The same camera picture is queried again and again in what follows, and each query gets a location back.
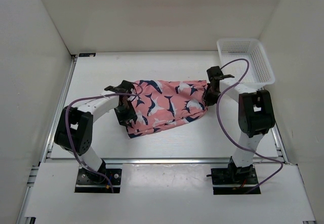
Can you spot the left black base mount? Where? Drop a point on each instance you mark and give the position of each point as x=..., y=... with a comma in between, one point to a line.
x=100, y=185

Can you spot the pink shark print shorts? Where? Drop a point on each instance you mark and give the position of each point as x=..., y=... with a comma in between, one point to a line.
x=163, y=105

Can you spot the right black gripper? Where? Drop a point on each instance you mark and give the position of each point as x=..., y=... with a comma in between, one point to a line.
x=208, y=101

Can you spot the white plastic basket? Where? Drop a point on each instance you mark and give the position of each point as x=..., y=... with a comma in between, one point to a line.
x=240, y=55

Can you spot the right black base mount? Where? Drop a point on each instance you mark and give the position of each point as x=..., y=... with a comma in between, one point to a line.
x=227, y=181

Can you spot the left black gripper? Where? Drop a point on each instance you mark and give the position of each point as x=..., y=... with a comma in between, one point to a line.
x=131, y=115

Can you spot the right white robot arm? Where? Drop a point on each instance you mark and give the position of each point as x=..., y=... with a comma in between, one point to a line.
x=255, y=118

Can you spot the aluminium frame rail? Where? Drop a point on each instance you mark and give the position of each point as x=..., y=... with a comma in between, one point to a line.
x=159, y=160

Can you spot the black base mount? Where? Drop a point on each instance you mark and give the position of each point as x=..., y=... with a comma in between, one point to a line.
x=100, y=185
x=227, y=181

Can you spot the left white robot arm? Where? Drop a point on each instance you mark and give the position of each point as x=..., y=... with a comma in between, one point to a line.
x=74, y=132

